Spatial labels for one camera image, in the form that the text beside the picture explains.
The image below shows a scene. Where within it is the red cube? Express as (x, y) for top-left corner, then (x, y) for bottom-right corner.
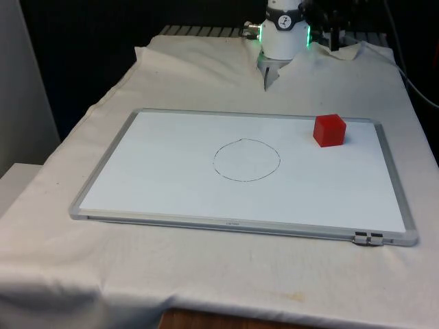
(312, 114), (347, 148)

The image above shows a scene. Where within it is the white whiteboard with metal frame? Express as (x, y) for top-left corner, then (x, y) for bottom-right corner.
(68, 108), (420, 247)

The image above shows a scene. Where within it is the grey cable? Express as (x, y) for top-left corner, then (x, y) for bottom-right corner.
(386, 0), (439, 107)

